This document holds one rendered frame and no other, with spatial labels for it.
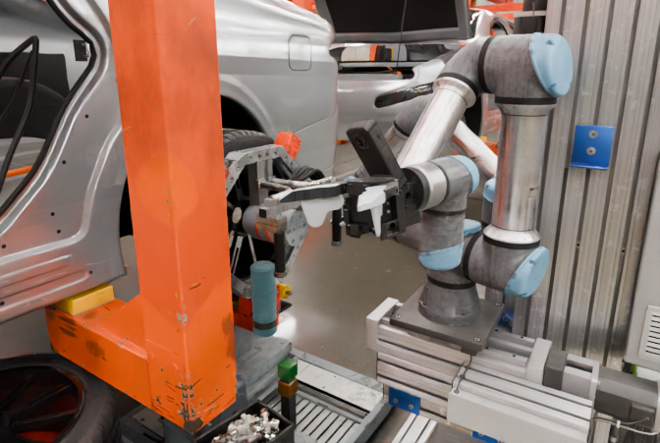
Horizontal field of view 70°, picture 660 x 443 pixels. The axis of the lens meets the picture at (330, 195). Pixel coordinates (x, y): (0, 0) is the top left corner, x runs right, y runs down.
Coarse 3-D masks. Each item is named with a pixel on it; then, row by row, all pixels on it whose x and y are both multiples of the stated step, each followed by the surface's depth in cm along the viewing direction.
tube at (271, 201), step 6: (258, 162) 168; (258, 168) 169; (258, 174) 169; (258, 180) 168; (264, 180) 171; (258, 186) 169; (264, 186) 168; (270, 186) 166; (276, 186) 164; (282, 186) 163; (282, 192) 154; (288, 192) 156; (270, 198) 149; (276, 198) 150; (264, 204) 150; (270, 204) 148; (276, 204) 151
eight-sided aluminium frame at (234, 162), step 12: (228, 156) 163; (240, 156) 161; (252, 156) 166; (264, 156) 171; (276, 156) 177; (288, 156) 183; (228, 168) 164; (240, 168) 161; (288, 168) 185; (228, 180) 158; (228, 192) 158; (288, 252) 194; (288, 264) 193; (240, 288) 170
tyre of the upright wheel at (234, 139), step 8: (224, 128) 186; (224, 136) 168; (232, 136) 169; (240, 136) 171; (248, 136) 175; (256, 136) 178; (264, 136) 182; (224, 144) 165; (232, 144) 168; (240, 144) 172; (248, 144) 175; (256, 144) 179; (264, 144) 183; (224, 152) 166; (232, 296) 180
